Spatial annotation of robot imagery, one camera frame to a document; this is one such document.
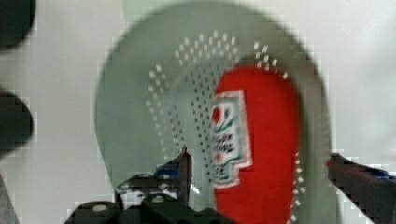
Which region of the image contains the black round pan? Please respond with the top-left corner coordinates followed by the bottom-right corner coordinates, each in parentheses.
top-left (0, 0), bottom-right (36, 50)

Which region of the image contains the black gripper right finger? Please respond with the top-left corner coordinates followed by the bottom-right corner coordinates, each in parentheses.
top-left (326, 153), bottom-right (396, 224)

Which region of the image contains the red ketchup bottle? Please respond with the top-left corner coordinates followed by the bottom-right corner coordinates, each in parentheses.
top-left (211, 65), bottom-right (299, 224)

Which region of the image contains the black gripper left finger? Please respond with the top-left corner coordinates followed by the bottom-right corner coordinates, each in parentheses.
top-left (64, 149), bottom-right (236, 224)

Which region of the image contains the small black round dish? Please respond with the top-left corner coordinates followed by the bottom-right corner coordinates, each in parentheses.
top-left (0, 91), bottom-right (34, 157)

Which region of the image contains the green perforated strainer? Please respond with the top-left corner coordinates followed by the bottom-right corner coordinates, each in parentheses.
top-left (95, 1), bottom-right (339, 224)

